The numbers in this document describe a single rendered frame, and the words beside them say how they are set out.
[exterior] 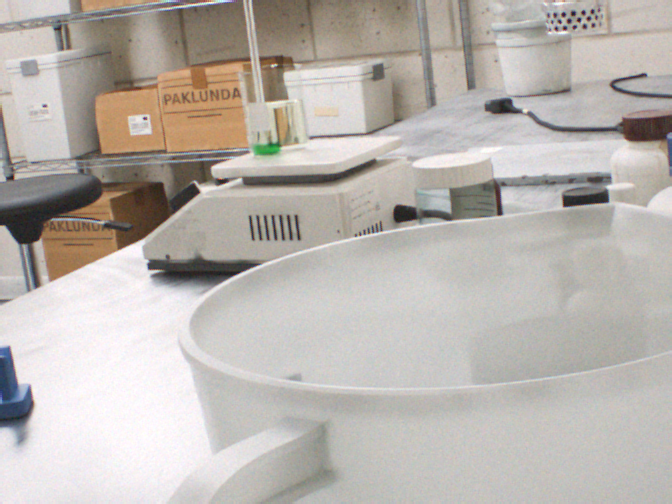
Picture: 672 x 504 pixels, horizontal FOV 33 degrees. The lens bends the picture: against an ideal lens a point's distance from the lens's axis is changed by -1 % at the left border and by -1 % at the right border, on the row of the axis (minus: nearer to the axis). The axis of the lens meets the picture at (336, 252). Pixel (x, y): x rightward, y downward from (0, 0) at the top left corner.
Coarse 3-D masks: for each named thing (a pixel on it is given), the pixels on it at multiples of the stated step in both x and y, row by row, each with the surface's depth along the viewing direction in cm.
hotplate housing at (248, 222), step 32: (384, 160) 95; (224, 192) 90; (256, 192) 89; (288, 192) 87; (320, 192) 86; (352, 192) 86; (384, 192) 91; (192, 224) 92; (224, 224) 90; (256, 224) 89; (288, 224) 87; (320, 224) 86; (352, 224) 86; (384, 224) 91; (160, 256) 94; (192, 256) 93; (224, 256) 91; (256, 256) 90
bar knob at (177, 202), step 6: (186, 186) 96; (192, 186) 95; (198, 186) 96; (180, 192) 96; (186, 192) 96; (192, 192) 95; (198, 192) 95; (174, 198) 96; (180, 198) 96; (186, 198) 96; (192, 198) 95; (174, 204) 96; (180, 204) 96; (174, 210) 96
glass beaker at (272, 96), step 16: (240, 64) 90; (256, 64) 89; (288, 64) 93; (240, 80) 90; (256, 80) 89; (272, 80) 89; (288, 80) 89; (256, 96) 89; (272, 96) 89; (288, 96) 90; (256, 112) 90; (272, 112) 89; (288, 112) 90; (304, 112) 91; (256, 128) 90; (272, 128) 90; (288, 128) 90; (304, 128) 91; (256, 144) 91; (272, 144) 90; (288, 144) 90; (304, 144) 91
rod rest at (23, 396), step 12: (0, 348) 66; (0, 360) 64; (12, 360) 66; (0, 372) 64; (12, 372) 66; (0, 384) 64; (12, 384) 65; (24, 384) 67; (0, 396) 65; (12, 396) 65; (24, 396) 65; (0, 408) 64; (12, 408) 64; (24, 408) 65
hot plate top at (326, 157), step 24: (312, 144) 96; (336, 144) 94; (360, 144) 93; (384, 144) 91; (216, 168) 90; (240, 168) 89; (264, 168) 88; (288, 168) 87; (312, 168) 86; (336, 168) 85
